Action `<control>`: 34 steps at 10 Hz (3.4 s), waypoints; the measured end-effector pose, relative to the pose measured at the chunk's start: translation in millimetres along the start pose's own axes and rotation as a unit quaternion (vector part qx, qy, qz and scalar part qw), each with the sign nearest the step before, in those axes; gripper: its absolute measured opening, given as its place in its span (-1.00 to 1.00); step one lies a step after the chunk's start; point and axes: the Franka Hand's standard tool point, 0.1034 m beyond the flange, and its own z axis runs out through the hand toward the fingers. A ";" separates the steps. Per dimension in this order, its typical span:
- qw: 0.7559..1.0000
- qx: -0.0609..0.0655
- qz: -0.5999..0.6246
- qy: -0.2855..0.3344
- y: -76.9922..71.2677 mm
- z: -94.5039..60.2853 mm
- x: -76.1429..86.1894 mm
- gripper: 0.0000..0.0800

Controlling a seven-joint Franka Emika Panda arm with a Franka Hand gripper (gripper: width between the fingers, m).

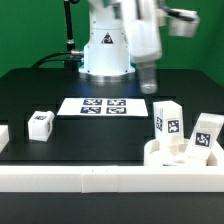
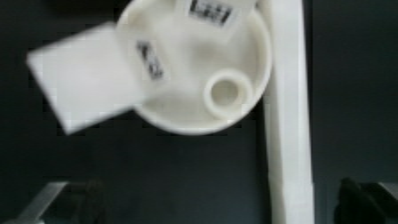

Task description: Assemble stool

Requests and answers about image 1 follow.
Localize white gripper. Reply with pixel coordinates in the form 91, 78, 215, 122
121, 0, 199, 94

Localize white round stool seat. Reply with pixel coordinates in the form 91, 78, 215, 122
143, 139, 218, 167

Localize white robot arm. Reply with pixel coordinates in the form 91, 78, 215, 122
79, 0, 199, 94

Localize white marker sheet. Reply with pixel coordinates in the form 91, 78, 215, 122
58, 98, 148, 117

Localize black camera pole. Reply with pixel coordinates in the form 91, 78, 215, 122
63, 0, 78, 71

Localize black cable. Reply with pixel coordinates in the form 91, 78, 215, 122
31, 49, 84, 70

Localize white fence front wall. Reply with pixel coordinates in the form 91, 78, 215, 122
0, 166, 224, 193

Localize white fence left wall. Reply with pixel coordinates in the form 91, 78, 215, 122
0, 125, 9, 153

